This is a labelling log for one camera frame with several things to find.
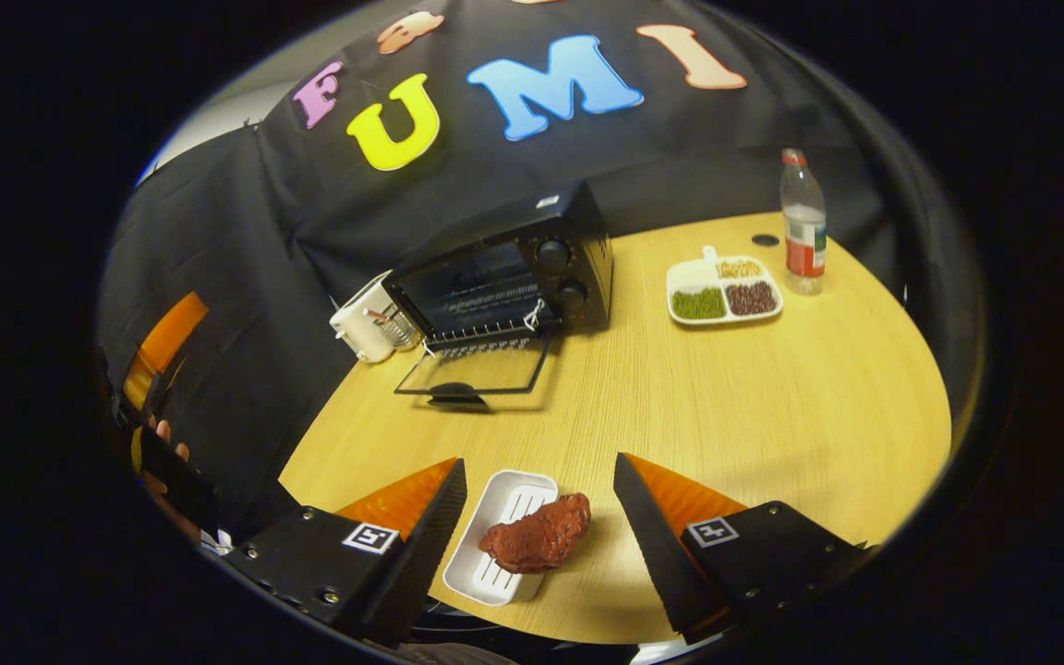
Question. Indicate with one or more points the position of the white ribbed tray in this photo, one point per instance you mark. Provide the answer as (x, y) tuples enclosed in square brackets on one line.
[(506, 494)]

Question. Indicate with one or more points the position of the white toaster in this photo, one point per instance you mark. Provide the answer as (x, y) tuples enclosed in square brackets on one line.
[(356, 323)]

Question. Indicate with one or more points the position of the white divided plate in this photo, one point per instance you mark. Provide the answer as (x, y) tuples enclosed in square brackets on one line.
[(694, 275)]

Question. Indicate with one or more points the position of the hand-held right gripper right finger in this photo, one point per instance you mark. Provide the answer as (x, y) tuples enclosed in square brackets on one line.
[(657, 554)]

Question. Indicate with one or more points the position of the black electric oven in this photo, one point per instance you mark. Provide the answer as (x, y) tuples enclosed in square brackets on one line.
[(578, 240)]

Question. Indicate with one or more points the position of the clear plastic bottle red label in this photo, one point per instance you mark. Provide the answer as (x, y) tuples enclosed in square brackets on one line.
[(804, 249)]

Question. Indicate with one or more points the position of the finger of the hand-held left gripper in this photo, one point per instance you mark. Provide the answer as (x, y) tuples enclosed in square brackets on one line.
[(167, 342)]

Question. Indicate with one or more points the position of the red beans heap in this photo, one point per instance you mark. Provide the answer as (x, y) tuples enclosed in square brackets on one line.
[(752, 298)]

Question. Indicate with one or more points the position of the yellow beans heap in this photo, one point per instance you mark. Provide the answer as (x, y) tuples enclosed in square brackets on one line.
[(740, 269)]

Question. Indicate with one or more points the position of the red meat piece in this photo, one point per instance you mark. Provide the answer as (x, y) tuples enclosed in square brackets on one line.
[(537, 536)]

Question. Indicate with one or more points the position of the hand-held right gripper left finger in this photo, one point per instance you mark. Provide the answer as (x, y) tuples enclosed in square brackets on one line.
[(421, 554)]

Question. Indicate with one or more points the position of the green beans heap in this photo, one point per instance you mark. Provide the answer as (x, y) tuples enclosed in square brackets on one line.
[(698, 304)]

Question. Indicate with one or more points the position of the black backdrop cloth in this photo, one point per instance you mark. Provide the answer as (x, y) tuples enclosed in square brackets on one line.
[(264, 231)]

